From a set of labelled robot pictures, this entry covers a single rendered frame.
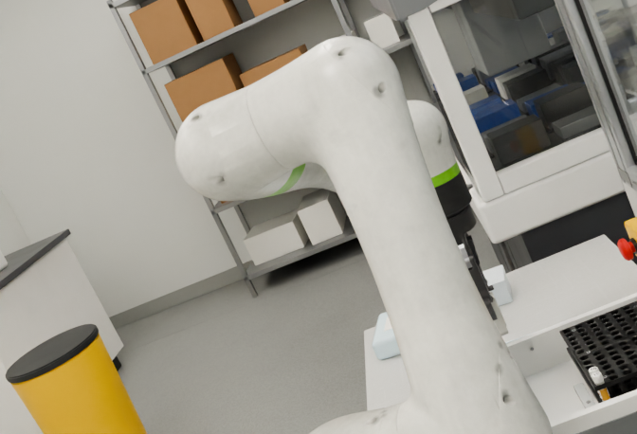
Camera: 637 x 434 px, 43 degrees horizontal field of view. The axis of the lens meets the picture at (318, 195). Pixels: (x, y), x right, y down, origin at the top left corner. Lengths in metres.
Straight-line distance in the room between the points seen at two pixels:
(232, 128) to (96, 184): 4.92
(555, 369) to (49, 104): 4.87
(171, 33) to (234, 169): 4.09
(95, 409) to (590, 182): 2.30
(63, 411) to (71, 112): 2.71
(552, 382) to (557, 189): 0.76
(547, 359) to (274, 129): 0.61
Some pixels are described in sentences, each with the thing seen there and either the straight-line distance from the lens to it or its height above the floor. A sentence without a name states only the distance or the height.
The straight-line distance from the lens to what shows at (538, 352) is 1.30.
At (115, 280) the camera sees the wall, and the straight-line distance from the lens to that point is 6.01.
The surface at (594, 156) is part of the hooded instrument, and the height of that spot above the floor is 0.91.
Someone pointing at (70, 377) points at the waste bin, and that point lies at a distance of 3.50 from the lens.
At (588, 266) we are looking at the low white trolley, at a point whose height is 0.76.
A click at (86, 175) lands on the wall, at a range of 5.83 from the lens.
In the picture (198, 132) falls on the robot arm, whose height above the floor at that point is 1.40.
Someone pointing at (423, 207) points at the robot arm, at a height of 1.23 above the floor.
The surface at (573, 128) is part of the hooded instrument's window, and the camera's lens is 1.95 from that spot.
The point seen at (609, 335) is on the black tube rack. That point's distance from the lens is 1.21.
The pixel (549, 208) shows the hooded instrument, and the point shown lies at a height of 0.83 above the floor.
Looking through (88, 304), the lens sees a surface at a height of 0.46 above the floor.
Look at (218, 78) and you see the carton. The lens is 4.97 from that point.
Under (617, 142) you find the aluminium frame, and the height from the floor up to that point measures 1.04.
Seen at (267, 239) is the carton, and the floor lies 0.29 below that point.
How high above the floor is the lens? 1.47
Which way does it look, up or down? 12 degrees down
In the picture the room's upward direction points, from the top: 25 degrees counter-clockwise
